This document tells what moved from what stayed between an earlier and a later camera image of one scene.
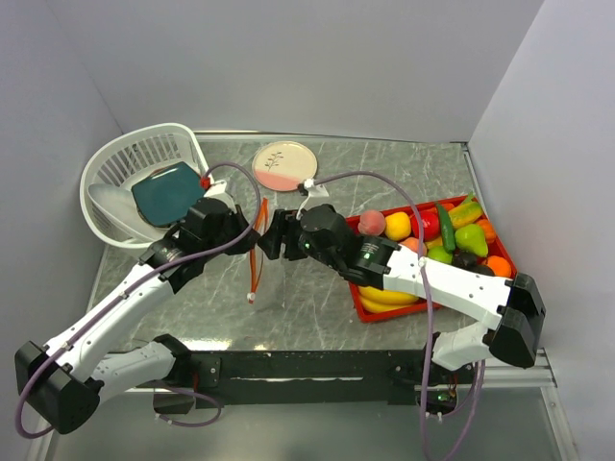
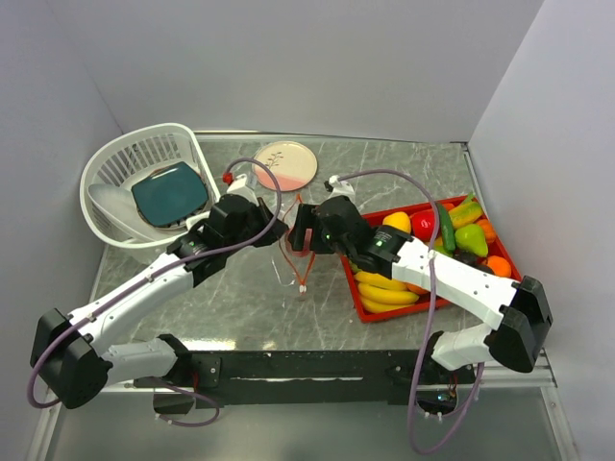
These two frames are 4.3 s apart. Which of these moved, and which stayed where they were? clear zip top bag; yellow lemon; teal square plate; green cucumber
Moved: clear zip top bag
Stayed: yellow lemon; teal square plate; green cucumber
